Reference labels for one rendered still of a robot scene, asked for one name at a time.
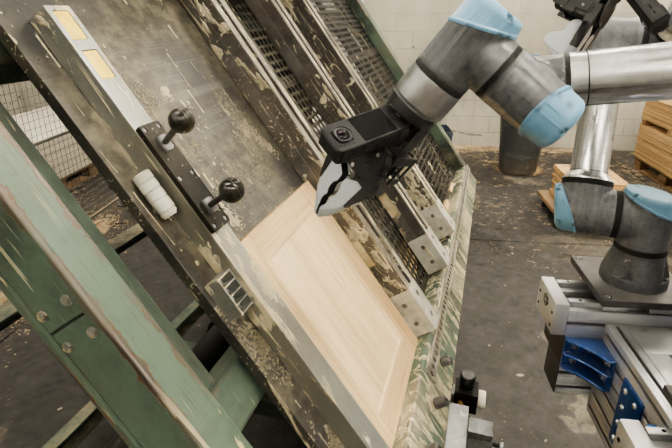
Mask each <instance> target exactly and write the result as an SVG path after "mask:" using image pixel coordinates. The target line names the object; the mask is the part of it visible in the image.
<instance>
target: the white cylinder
mask: <svg viewBox="0 0 672 448"><path fill-rule="evenodd" d="M132 181H133V182H134V183H135V185H136V186H137V187H139V188H138V189H139V190H140V191H141V193H142V194H143V195H144V196H145V198H146V199H147V201H148V202H149V204H151V206H152V208H153V209H154V210H155V212H156V213H157V214H158V215H160V217H161V218H162V219H163V218H164V220H166V219H167V218H169V217H170V216H172V215H173V214H175V213H176V212H177V211H176V209H177V208H176V206H174V205H175V204H174V202H173V201H172V200H171V198H170V197H169V196H168V195H167V193H166V192H165V190H164V189H163V188H162V186H160V184H159V182H158V181H157V179H156V178H154V175H153V174H152V173H151V171H150V170H149V169H146V170H144V171H142V172H140V173H139V174H137V175H136V176H134V177H133V178H132Z"/></svg>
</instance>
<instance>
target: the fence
mask: <svg viewBox="0 0 672 448"><path fill-rule="evenodd" d="M53 11H68V12H69V14H70V15H71V16H72V18H73V19H74V21H75V22H76V23H77V25H78V26H79V27H80V29H81V30H82V32H83V33H84V34H85V36H86V37H87V39H79V40H73V39H72V37H71V36H70V35H69V33H68V32H67V30H66V29H65V28H64V26H63V25H62V24H61V22H60V21H59V20H58V18H57V17H56V15H55V14H54V13H53ZM30 23H31V24H32V26H33V27H34V28H35V30H36V31H37V32H38V34H39V35H40V36H41V38H42V39H43V41H44V42H45V43H46V45H47V46H48V47H49V49H50V50H51V51H52V53H53V54H54V55H55V57H56V58H57V59H58V61H59V62H60V63H61V65H62V66H63V67H64V69H65V70H66V72H67V73H68V74H69V76H70V77H71V78H72V80H73V81H74V82H75V84H76V85H77V86H78V88H79V89H80V90H81V92H82V93H83V94H84V96H85V97H86V99H87V100H88V101H89V103H90V104H91V105H92V107H93V108H94V109H95V111H96V112H97V113H98V115H99V116H100V117H101V119H102V120H103V121H104V123H105V124H106V125H107V127H108V128H109V130H110V131H111V132H112V134H113V135H114V136H115V138H116V139H117V140H118V142H119V143H120V144H121V146H122V147H123V148H124V150H125V151H126V152H127V154H128V155H129V157H130V158H131V159H132V161H133V162H134V163H135V165H136V166H137V167H138V169H139V170H140V171H141V172H142V171H144V170H146V169H149V170H150V171H151V173H152V174H153V175H154V178H156V179H157V181H158V182H159V184H160V186H162V188H163V189H164V190H165V192H166V193H167V195H168V196H169V197H170V198H171V200H172V201H173V202H174V204H175V205H174V206H176V208H177V209H176V211H177V212H176V213H175V214H173V216H174V217H175V219H176V220H177V221H178V223H179V224H180V225H181V227H182V228H183V229H184V231H185V232H186V233H187V235H188V236H189V237H190V239H191V240H192V241H193V243H194V244H195V246H196V247H197V248H198V250H199V251H200V252H201V254H202V255H203V256H204V258H205V259H206V260H207V262H208V263H209V264H210V266H211V267H212V268H213V270H214V271H215V272H216V274H217V275H218V274H220V273H222V272H223V271H225V270H227V269H230V270H231V272H232V273H233V274H234V276H235V277H236V278H237V280H238V281H239V282H240V284H241V285H242V286H243V288H244V289H245V291H246V292H247V293H248V295H249V296H250V297H251V299H252V300H253V301H254V303H253V304H252V305H251V306H250V307H249V308H248V309H247V311H246V312H245V313H246V314H247V316H248V317H249V318H250V320H251V321H252V322H253V324H254V325H255V326H256V328H257V329H258V330H259V332H260V333H261V335H262V336H263V337H264V339H265V340H266V341H267V343H268V344H269V345H270V347H271V348H272V349H273V351H274V352H275V353H276V355H277V356H278V357H279V359H280V360H281V361H282V363H283V364H284V366H285V367H286V368H287V370H288V371H289V372H290V374H291V375H292V376H293V378H294V379H295V380H296V382H297V383H298V384H299V386H300V387H301V388H302V390H303V391H304V393H305V394H306V395H307V397H308V398H309V399H310V401H311V402H312V403H313V405H314V406H315V407H316V409H317V410H318V411H319V413H320V414H321V415H322V417H323V418H324V419H325V421H326V422H327V424H328V425H329V426H330V428H331V429H332V430H333V432H334V433H335V434H336V436H337V437H338V438H339V440H340V441H341V442H342V444H343V445H344V446H345V448H390V447H389V446H388V445H387V443H386V442H385V440H384V439H383V438H382V436H381V435H380V433H379V432H378V431H377V429H376V428H375V427H374V425H373V424H372V422H371V421H370V420H369V418H368V417H367V416H366V414H365V413H364V411H363V410H362V409H361V407H360V406H359V405H358V403H357V402H356V400H355V399H354V398H353V396H352V395H351V394H350V392H349V391H348V389H347V388H346V387H345V385H344V384H343V383H342V381H341V380H340V378H339V377H338V376H337V374H336V373H335V372H334V370H333V369H332V367H331V366H330V365H329V363H328V362H327V360H326V359H325V358H324V356H323V355H322V354H321V352H320V351H319V349H318V348H317V347H316V345H315V344H314V343H313V341H312V340H311V338H310V337H309V336H308V334H307V333H306V332H305V330H304V329H303V327H302V326H301V325H300V323H299V322H298V321H297V319H296V318H295V316H294V315H293V314H292V312H291V311H290V310H289V308H288V307H287V305H286V304H285V303H284V301H283V300H282V299H281V297H280V296H279V294H278V293H277V292H276V290H275V289H274V287H273V286H272V285H271V283H270V282H269V281H268V279H267V278H266V276H265V275H264V274H263V272H262V271H261V270H260V268H259V267H258V265H257V264H256V263H255V261H254V260H253V259H252V257H251V256H250V254H249V253H248V252H247V250H246V249H245V248H244V246H243V245H242V243H241V242H240V241H239V239H238V238H237V237H236V235H235V234H234V232H233V231H232V230H231V228H230V227H229V226H228V224H227V223H226V224H225V225H224V226H223V227H221V228H220V229H219V230H218V231H216V232H215V233H213V234H211V233H210V231H209V230H208V229H207V227H206V226H205V225H204V223H203V222H202V221H201V219H200V218H199V216H198V215H197V214H196V212H195V211H194V210H193V208H192V207H191V206H190V204H189V203H188V201H187V200H186V199H185V197H184V196H183V195H182V193H181V192H180V191H179V189H178V188H177V186H176V185H175V184H174V182H173V181H172V180H171V178H170V177H169V176H168V174H167V173H166V171H165V170H164V169H163V167H162V166H161V165H160V163H159V162H158V161H157V159H156V158H155V156H154V155H153V154H152V152H151V151H150V150H149V148H148V147H147V146H146V144H145V143H144V142H143V140H142V139H141V137H140V136H139V135H138V133H137V132H136V129H137V128H138V127H139V126H141V125H144V124H147V123H150V122H153V121H152V119H151V118H150V117H149V115H148V114H147V113H146V111H145V110H144V108H143V107H142V106H141V104H140V103H139V102H138V100H137V99H136V97H135V96H134V95H133V93H132V92H131V91H130V89H129V88H128V86H127V85H126V84H125V82H124V81H123V79H122V78H121V77H120V75H119V74H118V73H117V71H116V70H115V68H114V67H113V66H112V64H111V63H110V62H109V60H108V59H107V57H106V56H105V55H104V53H103V52H102V51H101V49H100V48H99V46H98V45H97V44H96V42H95V41H94V40H93V38H92V37H91V35H90V34H89V33H88V31H87V30H86V29H85V27H84V26H83V24H82V23H81V22H80V20H79V19H78V18H77V16H76V15H75V13H74V12H73V11H72V9H71V8H70V6H57V5H43V6H42V7H41V8H40V10H39V11H38V12H37V13H36V15H35V16H34V17H33V18H32V19H31V21H30ZM91 50H96V51H97V52H98V54H99V55H100V56H101V58H102V59H103V60H104V62H105V63H106V65H107V66H108V67H109V69H110V70H111V71H112V73H113V74H114V76H115V77H112V78H107V79H102V78H101V77H100V76H99V74H98V73H97V71H96V70H95V69H94V67H93V66H92V65H91V63H90V62H89V61H88V59H87V58H86V56H85V55H84V54H83V52H82V51H91Z"/></svg>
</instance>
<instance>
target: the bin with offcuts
mask: <svg viewBox="0 0 672 448"><path fill-rule="evenodd" d="M541 148H542V147H538V146H536V145H535V144H533V143H532V142H531V141H530V140H528V139H527V138H526V137H524V136H521V135H520V134H518V131H517V130H516V129H515V128H514V127H513V126H511V125H510V124H509V123H508V122H507V121H506V120H504V119H503V118H502V117H501V116H500V141H499V169H500V170H501V171H502V172H504V173H508V174H512V175H532V174H533V173H535V172H536V169H537V165H538V161H539V157H540V152H541Z"/></svg>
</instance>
